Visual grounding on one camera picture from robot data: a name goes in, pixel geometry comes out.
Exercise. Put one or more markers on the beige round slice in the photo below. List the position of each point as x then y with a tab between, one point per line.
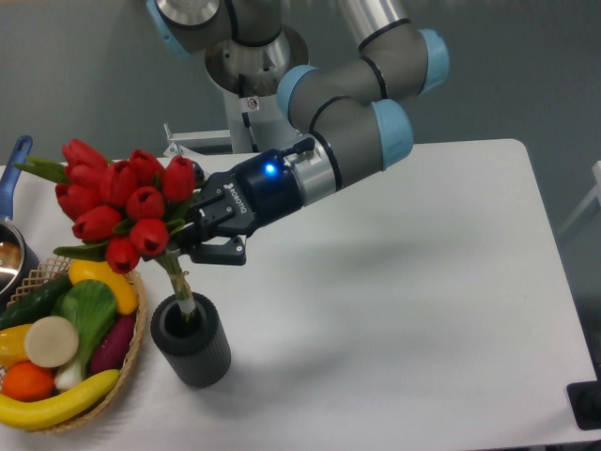
51	342

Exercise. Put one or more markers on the dark grey ribbed vase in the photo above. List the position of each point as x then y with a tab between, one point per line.
199	353

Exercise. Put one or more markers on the yellow squash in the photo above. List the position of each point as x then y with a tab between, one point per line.
126	298

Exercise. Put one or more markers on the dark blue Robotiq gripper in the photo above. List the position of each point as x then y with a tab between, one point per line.
235	203

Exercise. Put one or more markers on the yellow banana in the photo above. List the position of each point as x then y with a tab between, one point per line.
52	411

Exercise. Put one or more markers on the white frame at right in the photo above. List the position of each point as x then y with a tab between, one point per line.
587	208

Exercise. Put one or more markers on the green cucumber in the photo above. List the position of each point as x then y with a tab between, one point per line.
36	304

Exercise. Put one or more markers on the black device at edge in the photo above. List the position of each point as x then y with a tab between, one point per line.
584	398

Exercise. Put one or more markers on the blue handled saucepan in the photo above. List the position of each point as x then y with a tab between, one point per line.
17	258

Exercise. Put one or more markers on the orange fruit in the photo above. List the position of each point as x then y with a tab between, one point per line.
28	382

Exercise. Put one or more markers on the red tulip bouquet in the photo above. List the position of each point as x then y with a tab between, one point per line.
123	211

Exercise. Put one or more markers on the woven wicker basket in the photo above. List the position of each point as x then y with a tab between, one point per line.
127	369

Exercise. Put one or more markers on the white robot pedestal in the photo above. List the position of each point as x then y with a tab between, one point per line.
248	78

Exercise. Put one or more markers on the purple sweet potato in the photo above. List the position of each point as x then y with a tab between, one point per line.
111	352

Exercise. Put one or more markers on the green bok choy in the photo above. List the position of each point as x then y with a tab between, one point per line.
90	306

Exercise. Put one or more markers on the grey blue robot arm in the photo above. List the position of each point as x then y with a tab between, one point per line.
306	133

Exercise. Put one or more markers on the yellow bell pepper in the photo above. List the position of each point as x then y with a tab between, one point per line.
12	345

